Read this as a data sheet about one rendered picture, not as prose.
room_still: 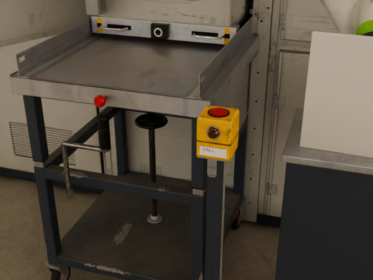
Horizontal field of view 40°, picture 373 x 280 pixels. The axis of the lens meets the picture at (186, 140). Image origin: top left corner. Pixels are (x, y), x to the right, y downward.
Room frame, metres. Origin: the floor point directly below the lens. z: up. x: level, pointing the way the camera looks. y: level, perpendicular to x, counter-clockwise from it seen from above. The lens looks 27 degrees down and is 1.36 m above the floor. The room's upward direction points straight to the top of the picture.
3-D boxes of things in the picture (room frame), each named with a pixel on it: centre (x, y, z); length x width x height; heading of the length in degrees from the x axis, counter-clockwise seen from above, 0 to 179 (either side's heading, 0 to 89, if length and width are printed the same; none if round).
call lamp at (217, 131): (1.00, -0.06, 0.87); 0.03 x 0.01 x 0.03; 72
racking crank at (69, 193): (1.35, 0.30, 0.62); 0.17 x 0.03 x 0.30; 72
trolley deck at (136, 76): (1.67, 0.13, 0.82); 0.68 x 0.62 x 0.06; 162
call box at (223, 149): (1.05, -0.07, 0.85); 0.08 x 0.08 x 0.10; 72
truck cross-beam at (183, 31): (1.80, 0.08, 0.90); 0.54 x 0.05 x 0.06; 72
